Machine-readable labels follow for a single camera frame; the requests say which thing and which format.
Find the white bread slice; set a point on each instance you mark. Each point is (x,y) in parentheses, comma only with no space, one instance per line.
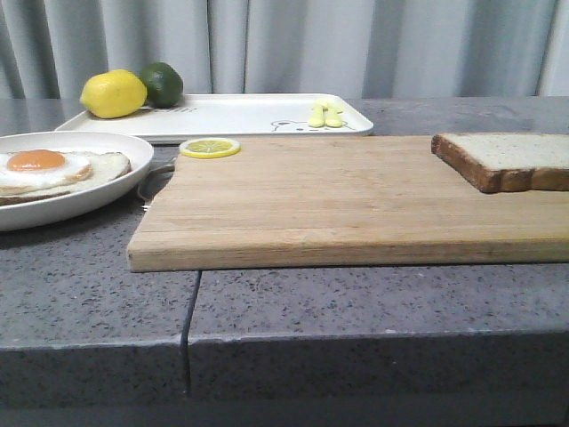
(506,162)

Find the white round plate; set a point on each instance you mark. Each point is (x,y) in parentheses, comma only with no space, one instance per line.
(56,209)

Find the white rectangular tray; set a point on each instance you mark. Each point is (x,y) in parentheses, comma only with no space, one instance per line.
(226,115)

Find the bottom bread slice on plate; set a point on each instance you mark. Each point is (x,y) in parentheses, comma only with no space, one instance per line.
(106,167)

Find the wooden cutting board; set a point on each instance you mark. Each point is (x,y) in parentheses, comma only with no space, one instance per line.
(332,201)

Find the lemon slice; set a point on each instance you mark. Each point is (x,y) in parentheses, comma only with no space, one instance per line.
(209,147)

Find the green lime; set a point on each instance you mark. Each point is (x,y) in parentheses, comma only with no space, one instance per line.
(164,85)

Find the yellow lemon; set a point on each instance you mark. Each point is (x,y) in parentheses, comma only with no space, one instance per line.
(116,93)

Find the fried egg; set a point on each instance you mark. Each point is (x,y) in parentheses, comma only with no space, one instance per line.
(37,169)

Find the grey curtain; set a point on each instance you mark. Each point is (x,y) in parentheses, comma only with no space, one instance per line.
(356,49)

